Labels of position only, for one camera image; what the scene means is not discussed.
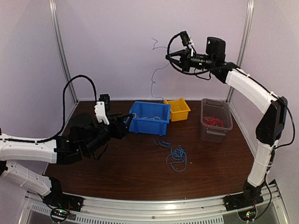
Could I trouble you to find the left aluminium frame post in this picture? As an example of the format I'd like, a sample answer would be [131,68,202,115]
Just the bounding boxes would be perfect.
[48,0,78,104]

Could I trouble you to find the yellow plastic bin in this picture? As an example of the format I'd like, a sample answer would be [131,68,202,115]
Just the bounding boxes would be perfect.
[164,98,191,122]

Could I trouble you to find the aluminium front rail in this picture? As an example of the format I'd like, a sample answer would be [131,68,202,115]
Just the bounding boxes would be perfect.
[17,183,291,224]

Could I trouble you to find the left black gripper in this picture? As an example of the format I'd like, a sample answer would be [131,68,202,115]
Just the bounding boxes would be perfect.
[84,112,133,155]

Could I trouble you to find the aluminium frame post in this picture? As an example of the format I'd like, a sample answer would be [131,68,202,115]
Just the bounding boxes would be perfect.
[48,0,78,104]
[227,0,255,103]

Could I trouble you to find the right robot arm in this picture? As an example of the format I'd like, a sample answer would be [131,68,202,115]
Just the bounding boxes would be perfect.
[165,31,287,206]

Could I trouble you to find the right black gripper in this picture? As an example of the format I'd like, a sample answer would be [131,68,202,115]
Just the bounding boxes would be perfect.
[165,48,214,72]

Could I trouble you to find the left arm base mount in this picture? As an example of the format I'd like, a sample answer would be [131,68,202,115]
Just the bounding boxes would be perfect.
[43,177,84,212]

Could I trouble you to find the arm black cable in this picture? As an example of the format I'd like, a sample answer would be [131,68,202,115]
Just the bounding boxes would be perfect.
[35,75,98,143]
[166,32,227,76]

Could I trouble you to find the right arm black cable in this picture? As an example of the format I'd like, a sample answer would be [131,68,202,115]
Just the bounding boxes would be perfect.
[166,32,227,76]

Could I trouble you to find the clear grey plastic container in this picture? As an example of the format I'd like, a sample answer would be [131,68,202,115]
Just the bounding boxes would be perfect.
[200,98,233,143]

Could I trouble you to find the right aluminium frame post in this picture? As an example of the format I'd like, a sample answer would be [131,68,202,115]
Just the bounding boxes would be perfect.
[227,0,255,103]

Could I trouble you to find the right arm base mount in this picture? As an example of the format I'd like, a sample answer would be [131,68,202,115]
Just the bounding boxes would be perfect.
[223,181,265,211]

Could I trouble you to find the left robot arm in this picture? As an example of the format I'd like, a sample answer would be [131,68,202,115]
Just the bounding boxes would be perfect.
[0,113,133,207]

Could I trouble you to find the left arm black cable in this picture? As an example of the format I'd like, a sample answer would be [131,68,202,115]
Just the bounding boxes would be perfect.
[35,75,98,143]

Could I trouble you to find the blue plastic bin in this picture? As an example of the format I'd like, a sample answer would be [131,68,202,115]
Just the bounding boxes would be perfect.
[129,101,171,136]

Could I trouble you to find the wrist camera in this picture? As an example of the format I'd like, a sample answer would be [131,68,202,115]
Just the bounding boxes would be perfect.
[179,31,196,57]
[94,94,110,125]

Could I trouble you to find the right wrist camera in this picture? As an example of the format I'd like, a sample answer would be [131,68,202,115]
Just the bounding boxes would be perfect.
[179,31,196,57]

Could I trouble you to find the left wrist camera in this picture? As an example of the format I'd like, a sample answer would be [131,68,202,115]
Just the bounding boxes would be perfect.
[94,94,110,125]

